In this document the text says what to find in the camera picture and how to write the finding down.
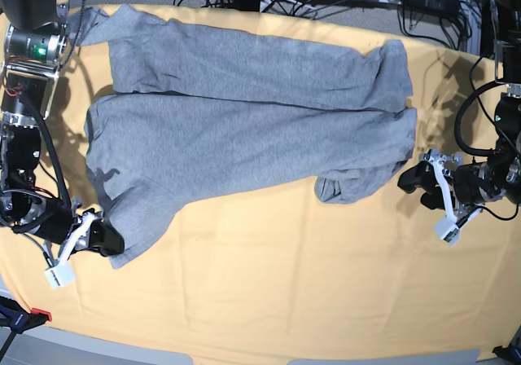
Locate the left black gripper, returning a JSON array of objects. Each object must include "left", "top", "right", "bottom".
[{"left": 397, "top": 161, "right": 488, "bottom": 210}]

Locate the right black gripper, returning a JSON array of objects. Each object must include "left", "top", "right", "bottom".
[{"left": 30, "top": 207, "right": 125, "bottom": 257}]

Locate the grey t-shirt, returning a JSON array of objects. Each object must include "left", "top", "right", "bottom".
[{"left": 69, "top": 5, "right": 418, "bottom": 269}]

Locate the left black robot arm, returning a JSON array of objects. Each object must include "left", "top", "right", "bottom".
[{"left": 398, "top": 0, "right": 520, "bottom": 226}]

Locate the blue red table clamp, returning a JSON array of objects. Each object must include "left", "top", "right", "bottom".
[{"left": 0, "top": 297, "right": 52, "bottom": 334}]

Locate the yellow table cloth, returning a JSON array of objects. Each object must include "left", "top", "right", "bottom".
[{"left": 0, "top": 4, "right": 521, "bottom": 365}]

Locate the black clamp right corner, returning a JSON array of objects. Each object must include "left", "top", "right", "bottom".
[{"left": 493, "top": 345, "right": 521, "bottom": 365}]

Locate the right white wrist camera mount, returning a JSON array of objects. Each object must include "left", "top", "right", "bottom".
[{"left": 44, "top": 209, "right": 104, "bottom": 289}]

